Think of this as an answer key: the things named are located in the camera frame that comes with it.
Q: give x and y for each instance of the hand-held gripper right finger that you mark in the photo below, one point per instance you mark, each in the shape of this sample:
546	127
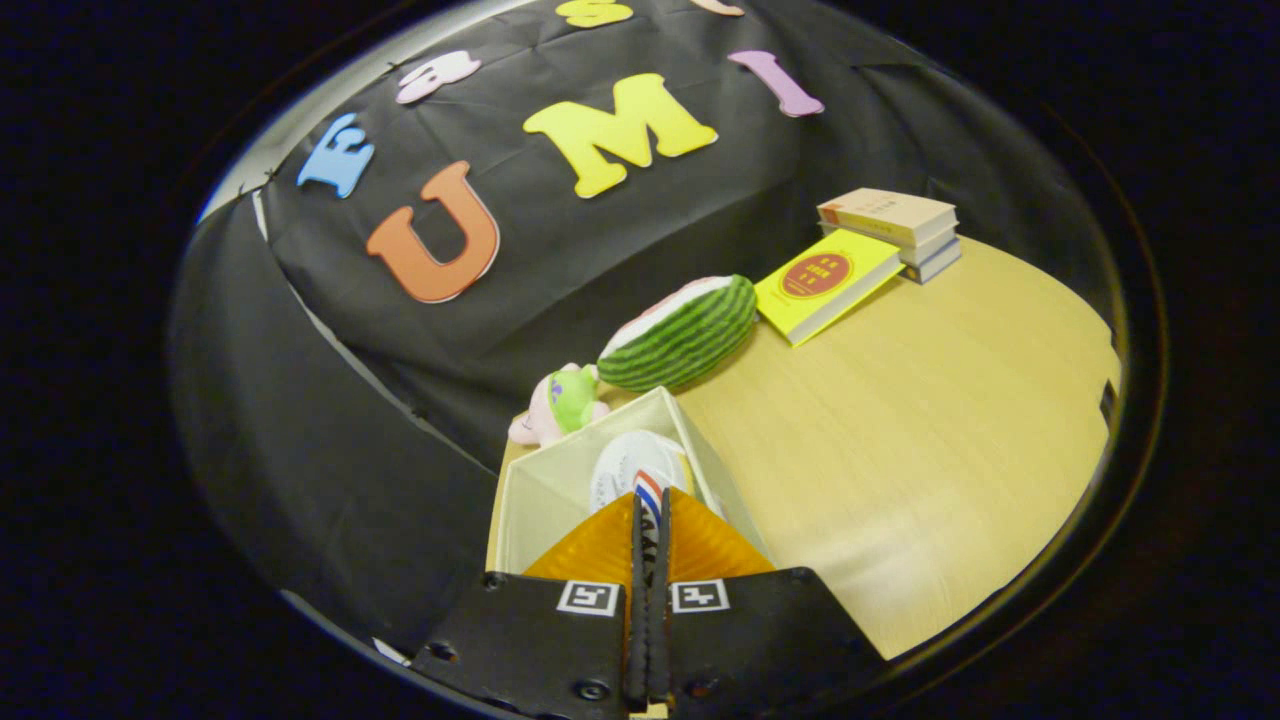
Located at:
760	630

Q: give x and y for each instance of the beige book with orange spine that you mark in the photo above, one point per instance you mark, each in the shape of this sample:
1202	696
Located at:
885	212

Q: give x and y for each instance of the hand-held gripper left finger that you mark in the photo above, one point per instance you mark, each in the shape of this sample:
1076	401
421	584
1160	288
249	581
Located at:
540	640

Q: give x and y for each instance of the watermelon slice plush toy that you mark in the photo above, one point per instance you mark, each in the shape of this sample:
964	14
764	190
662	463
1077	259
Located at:
690	335

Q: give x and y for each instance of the white shoe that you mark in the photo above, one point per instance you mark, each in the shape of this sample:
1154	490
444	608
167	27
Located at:
640	465

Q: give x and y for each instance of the thin grey-blue book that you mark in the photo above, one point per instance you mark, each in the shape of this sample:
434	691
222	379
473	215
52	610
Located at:
940	264

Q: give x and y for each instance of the beige fabric storage box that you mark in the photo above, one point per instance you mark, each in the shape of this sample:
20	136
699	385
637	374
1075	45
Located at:
545	490

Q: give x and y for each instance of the pink and green plush toy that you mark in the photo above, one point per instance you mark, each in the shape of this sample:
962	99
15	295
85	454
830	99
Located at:
560	405

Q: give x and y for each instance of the thin white book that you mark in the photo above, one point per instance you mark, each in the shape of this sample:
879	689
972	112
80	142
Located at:
932	247

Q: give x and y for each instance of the yellow book with red circle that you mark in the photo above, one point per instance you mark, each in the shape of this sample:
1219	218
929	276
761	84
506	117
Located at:
820	280

